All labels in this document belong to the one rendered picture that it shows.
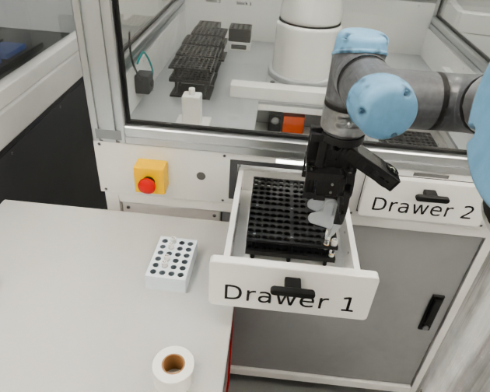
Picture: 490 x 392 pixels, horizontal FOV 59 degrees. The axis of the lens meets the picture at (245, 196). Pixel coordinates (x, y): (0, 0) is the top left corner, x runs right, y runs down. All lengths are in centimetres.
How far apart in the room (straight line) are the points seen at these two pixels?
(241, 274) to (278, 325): 68
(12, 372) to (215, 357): 34
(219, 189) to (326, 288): 41
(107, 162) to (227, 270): 47
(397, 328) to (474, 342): 116
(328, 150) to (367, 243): 51
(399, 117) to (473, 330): 32
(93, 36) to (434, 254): 97
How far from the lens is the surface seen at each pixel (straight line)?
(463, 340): 31
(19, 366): 89
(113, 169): 111
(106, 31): 97
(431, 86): 59
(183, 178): 107
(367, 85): 56
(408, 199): 109
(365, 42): 64
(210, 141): 100
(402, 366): 162
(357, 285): 78
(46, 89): 161
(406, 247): 122
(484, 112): 25
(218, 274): 77
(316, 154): 74
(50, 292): 98
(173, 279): 90
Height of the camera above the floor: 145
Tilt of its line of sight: 36 degrees down
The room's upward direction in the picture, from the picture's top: 4 degrees clockwise
